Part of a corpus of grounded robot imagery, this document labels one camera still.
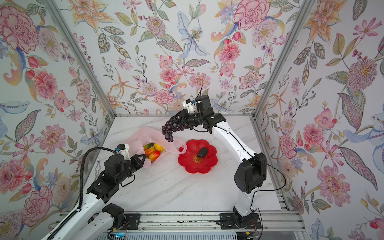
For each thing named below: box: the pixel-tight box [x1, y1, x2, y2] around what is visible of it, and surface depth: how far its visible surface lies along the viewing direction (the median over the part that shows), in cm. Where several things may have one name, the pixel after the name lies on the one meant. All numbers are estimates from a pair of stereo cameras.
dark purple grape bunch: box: [162, 117, 184, 142], surface depth 73 cm
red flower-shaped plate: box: [178, 139, 218, 174], surface depth 97 cm
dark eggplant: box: [197, 147, 208, 158], surface depth 97 cm
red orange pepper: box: [149, 150, 161, 162], surface depth 96 cm
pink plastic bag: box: [126, 127, 187, 168], surface depth 86 cm
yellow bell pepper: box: [154, 143, 165, 152], surface depth 98 cm
